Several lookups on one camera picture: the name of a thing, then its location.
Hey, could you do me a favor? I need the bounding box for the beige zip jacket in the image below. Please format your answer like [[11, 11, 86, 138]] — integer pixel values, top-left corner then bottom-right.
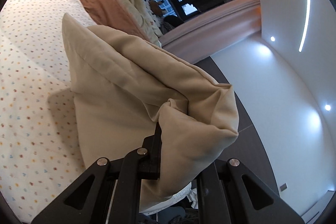
[[62, 14, 239, 212]]

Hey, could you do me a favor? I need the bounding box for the floral dotted white bedsheet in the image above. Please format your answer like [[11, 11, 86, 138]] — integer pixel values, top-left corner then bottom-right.
[[0, 0, 195, 224]]

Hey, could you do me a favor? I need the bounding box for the pink curtain right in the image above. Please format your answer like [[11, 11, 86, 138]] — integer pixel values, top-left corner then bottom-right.
[[159, 0, 261, 64]]

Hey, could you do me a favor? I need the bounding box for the plush toy on sill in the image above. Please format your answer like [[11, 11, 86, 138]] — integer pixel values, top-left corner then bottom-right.
[[149, 0, 167, 17]]

